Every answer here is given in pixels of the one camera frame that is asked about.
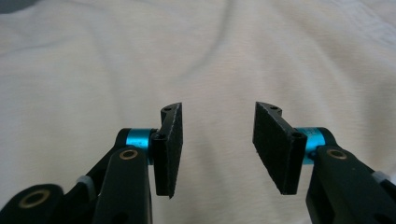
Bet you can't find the cream towel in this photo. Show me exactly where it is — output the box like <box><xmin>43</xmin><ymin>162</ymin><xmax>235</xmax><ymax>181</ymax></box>
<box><xmin>0</xmin><ymin>0</ymin><xmax>396</xmax><ymax>224</ymax></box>

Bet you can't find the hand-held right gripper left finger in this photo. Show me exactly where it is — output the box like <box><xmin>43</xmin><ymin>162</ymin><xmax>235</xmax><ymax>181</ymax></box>
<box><xmin>115</xmin><ymin>102</ymin><xmax>184</xmax><ymax>200</ymax></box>

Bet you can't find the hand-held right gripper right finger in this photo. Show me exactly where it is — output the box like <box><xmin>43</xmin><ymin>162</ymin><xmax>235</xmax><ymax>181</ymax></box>
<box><xmin>252</xmin><ymin>101</ymin><xmax>339</xmax><ymax>196</ymax></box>

